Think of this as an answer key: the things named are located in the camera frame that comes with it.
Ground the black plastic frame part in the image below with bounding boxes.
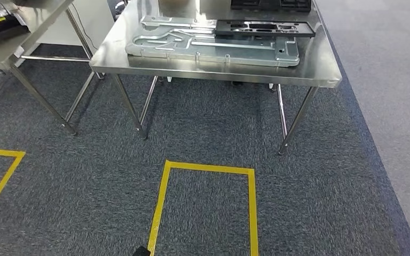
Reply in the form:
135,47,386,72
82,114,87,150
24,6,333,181
230,0,312,13
214,19,317,39

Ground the stainless steel table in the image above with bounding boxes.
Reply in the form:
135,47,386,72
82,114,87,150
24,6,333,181
0,0,106,137

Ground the black box with yellow label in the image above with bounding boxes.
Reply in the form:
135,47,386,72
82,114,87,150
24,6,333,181
0,13,30,44

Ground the yellow floor tape square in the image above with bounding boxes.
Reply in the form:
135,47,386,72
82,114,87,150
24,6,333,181
146,159,260,256

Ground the grooved aluminium jig plate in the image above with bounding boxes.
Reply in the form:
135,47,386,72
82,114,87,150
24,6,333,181
125,15,301,68

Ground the black robot foot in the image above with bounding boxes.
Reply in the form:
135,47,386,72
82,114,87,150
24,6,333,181
132,245,152,256

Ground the stainless steel workbench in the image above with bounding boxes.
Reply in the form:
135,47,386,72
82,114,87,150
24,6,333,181
89,0,343,156

